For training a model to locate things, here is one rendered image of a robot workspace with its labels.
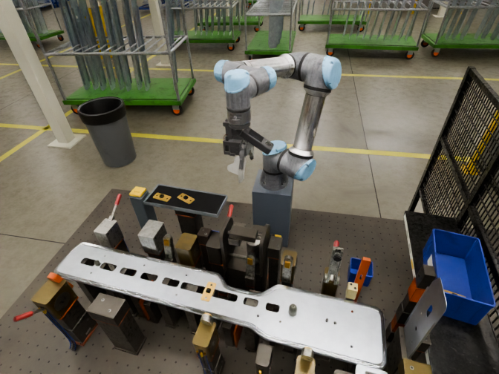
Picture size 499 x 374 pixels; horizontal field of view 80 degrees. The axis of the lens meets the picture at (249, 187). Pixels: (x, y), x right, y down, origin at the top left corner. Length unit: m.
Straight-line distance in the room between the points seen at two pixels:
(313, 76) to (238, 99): 0.45
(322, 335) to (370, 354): 0.16
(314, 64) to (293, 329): 1.00
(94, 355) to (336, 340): 1.05
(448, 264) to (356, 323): 0.49
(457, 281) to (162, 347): 1.26
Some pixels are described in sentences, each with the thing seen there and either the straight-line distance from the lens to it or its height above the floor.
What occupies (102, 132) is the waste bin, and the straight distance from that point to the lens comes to 3.75.
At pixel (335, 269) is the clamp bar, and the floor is 1.11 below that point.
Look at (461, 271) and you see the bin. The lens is 1.50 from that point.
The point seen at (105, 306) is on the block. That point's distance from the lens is 1.34.
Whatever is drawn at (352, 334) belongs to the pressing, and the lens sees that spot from 1.23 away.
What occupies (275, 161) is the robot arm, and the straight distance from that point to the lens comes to 1.41.
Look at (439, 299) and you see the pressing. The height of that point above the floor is 1.31.
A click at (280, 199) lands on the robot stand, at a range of 1.53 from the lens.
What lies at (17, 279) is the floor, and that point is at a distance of 3.21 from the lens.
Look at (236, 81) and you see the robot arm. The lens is 0.89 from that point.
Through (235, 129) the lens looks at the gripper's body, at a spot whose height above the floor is 1.61.
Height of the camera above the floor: 2.08
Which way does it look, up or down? 39 degrees down
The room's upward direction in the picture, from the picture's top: 3 degrees counter-clockwise
